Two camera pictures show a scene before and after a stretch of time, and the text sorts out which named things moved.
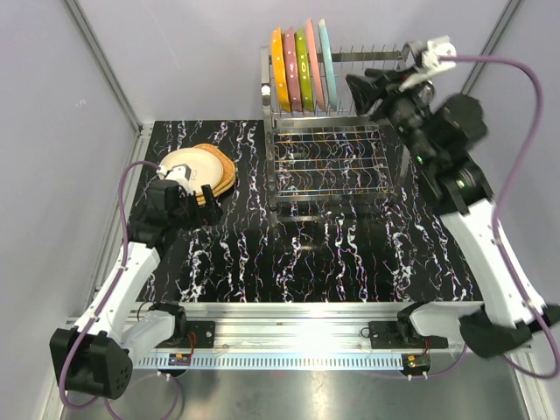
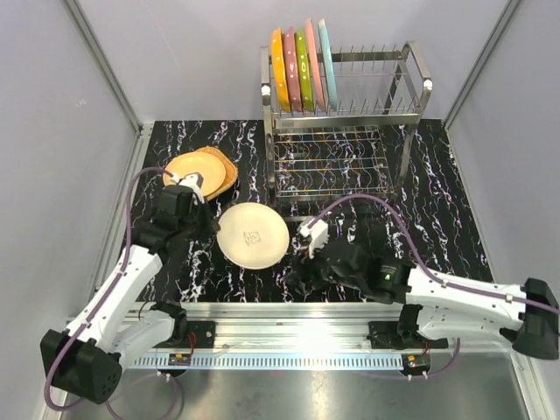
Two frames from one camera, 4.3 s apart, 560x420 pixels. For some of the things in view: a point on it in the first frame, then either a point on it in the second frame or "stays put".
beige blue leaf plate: (329, 71) stays put
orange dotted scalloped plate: (279, 70) stays put
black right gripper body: (406, 108) to (320, 271)
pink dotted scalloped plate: (293, 69) stays put
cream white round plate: (206, 170) to (253, 235)
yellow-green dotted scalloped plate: (304, 71) stays put
